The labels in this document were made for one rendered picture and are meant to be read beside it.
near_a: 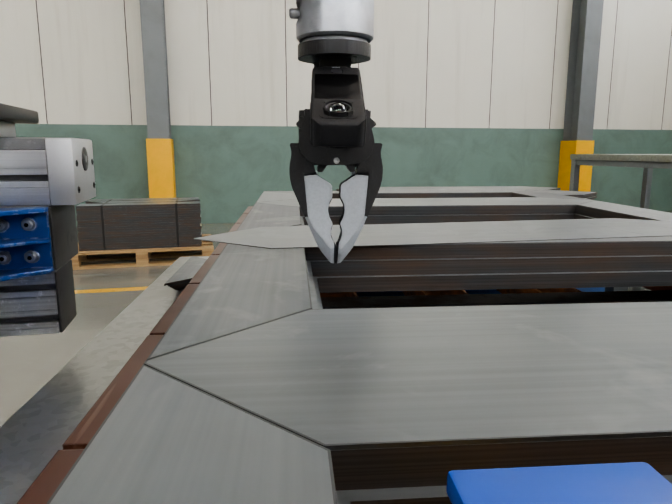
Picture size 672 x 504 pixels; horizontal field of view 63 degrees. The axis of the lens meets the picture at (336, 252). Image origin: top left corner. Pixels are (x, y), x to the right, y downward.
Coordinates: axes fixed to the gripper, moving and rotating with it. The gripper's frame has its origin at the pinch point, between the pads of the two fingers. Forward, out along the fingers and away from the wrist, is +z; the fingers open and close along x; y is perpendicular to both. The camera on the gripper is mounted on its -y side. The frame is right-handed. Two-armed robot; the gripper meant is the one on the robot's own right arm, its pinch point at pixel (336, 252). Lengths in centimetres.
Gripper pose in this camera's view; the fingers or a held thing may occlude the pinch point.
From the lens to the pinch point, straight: 55.4
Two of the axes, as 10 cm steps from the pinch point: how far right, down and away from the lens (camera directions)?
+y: -0.8, -1.8, 9.8
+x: -10.0, 0.1, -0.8
